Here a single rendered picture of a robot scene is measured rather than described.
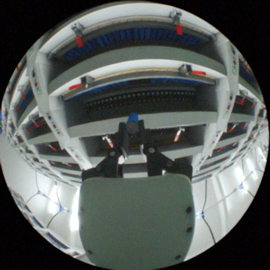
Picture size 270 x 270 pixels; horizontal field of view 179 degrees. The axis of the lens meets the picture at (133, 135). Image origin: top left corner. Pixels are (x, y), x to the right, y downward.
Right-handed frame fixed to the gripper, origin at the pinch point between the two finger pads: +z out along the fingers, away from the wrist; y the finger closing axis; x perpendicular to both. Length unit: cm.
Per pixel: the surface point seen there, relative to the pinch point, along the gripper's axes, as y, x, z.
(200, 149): 31.1, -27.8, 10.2
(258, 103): 103, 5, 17
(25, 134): -97, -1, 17
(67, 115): -27.4, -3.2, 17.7
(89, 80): -10.4, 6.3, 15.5
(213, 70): 24.7, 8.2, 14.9
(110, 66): -4.0, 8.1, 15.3
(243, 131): 103, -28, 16
